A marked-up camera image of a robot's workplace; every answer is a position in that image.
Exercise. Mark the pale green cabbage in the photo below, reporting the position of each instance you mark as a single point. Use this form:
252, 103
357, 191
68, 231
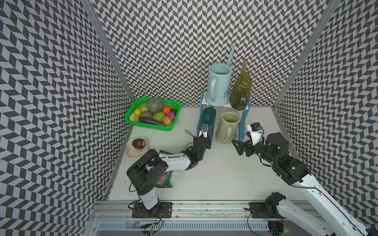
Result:
143, 107

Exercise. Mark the netted melon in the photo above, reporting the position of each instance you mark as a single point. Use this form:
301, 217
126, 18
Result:
155, 105

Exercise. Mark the olive transparent watering can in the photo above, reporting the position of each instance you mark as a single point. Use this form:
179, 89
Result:
241, 91

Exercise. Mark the white dish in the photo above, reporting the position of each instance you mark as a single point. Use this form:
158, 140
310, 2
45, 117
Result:
132, 152

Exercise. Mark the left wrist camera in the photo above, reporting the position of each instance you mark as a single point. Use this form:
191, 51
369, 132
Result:
203, 131

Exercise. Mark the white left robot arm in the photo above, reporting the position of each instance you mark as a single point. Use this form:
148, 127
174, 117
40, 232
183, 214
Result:
145, 173

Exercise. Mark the metal base rail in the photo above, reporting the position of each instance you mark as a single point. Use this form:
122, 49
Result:
186, 217

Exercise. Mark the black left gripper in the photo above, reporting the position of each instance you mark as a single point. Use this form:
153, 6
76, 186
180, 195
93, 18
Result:
209, 144

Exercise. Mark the yellow lemon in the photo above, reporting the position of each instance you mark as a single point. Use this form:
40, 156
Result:
137, 112

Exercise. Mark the orange toy fruit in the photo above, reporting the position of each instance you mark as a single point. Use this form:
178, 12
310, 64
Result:
166, 110

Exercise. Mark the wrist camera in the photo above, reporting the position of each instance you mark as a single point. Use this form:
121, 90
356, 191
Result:
255, 132
203, 131

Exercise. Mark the pale green watering can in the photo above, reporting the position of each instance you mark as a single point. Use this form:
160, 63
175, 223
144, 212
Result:
227, 130

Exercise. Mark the red apple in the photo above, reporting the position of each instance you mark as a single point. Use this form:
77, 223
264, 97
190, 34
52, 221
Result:
139, 143

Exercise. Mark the light blue watering can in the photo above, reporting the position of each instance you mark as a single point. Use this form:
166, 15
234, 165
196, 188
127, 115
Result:
219, 78

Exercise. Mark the green chips bag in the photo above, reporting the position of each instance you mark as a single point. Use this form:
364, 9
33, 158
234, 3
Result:
165, 180

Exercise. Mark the dark teal watering can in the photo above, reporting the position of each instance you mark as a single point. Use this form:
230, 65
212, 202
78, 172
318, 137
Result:
208, 117

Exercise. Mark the magenta toy fruit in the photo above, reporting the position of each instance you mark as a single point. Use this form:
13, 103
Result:
171, 115

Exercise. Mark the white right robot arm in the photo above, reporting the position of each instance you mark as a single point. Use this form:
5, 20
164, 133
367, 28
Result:
335, 221

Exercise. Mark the purple eggplant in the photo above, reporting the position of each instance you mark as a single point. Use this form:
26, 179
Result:
147, 120

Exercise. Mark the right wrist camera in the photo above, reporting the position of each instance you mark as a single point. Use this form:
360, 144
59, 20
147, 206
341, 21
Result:
255, 132

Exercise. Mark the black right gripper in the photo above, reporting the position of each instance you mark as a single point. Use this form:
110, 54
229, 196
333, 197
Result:
240, 150

